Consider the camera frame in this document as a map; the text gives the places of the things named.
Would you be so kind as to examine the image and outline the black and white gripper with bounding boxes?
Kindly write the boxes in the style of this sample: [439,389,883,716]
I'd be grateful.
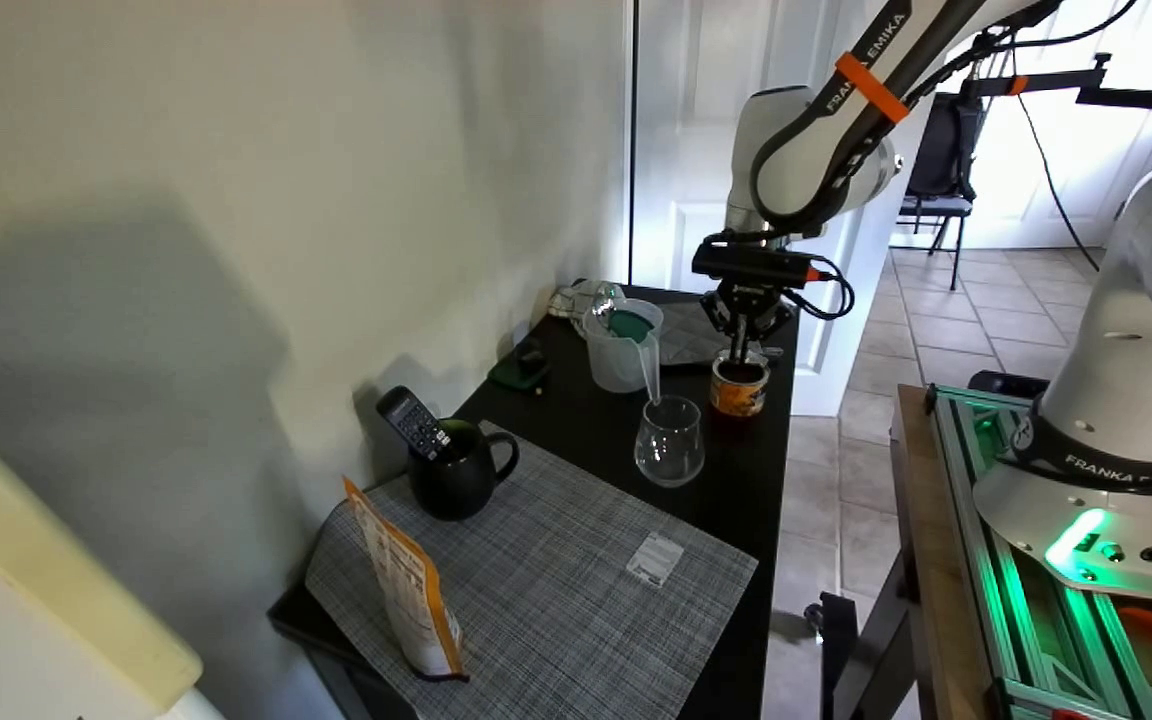
[692,234,812,363]

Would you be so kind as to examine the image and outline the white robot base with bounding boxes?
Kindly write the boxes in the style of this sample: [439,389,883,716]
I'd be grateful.
[972,171,1152,600]

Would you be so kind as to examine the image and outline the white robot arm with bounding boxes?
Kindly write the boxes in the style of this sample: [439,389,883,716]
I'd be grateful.
[692,0,1061,363]

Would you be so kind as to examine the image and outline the gray quilted pot holder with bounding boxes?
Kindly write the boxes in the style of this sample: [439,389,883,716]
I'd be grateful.
[661,301,730,368]

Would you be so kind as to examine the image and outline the clear plastic measuring jug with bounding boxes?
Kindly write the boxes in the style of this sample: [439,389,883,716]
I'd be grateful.
[576,301,665,400]

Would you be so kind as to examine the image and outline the green lid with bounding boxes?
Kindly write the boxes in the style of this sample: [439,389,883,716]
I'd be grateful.
[608,309,651,340]

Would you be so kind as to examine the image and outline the black side table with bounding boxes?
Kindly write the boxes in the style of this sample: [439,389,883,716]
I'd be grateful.
[263,281,804,720]

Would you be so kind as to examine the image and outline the clear glass cup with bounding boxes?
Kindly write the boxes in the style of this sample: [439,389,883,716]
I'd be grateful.
[632,394,705,489]

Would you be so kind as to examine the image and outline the white label on placemat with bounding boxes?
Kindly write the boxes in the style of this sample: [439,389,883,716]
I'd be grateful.
[624,533,683,587]

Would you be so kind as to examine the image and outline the black chair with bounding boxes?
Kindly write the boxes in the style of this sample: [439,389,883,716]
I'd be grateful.
[901,91,986,248]

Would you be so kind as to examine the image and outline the gray woven placemat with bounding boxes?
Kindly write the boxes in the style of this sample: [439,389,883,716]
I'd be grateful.
[303,443,758,720]

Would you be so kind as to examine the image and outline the black mug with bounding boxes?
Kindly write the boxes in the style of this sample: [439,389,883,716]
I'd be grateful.
[414,418,522,520]

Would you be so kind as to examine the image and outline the black phone in mug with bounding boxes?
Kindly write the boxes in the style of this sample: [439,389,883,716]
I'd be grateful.
[378,389,454,460]

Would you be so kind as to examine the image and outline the orange and white box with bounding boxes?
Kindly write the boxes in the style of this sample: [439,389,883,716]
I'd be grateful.
[344,479,470,681]

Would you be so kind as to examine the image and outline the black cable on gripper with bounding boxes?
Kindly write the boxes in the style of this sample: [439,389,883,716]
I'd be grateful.
[789,251,862,328]

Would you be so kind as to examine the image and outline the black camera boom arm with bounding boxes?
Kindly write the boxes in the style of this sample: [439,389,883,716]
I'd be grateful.
[962,50,1152,110]

